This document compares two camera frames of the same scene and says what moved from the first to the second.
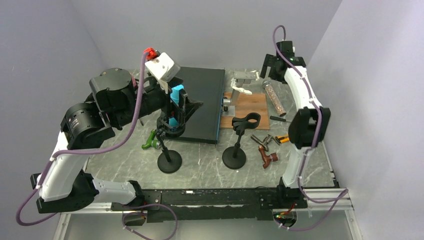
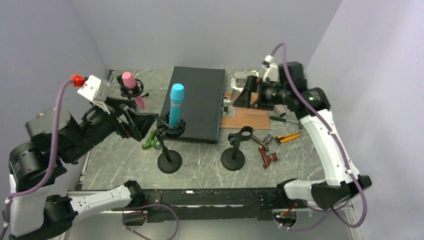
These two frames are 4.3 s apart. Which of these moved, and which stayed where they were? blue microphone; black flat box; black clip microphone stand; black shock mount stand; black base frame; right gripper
Moved: black clip microphone stand; right gripper
Stayed: black flat box; black shock mount stand; blue microphone; black base frame
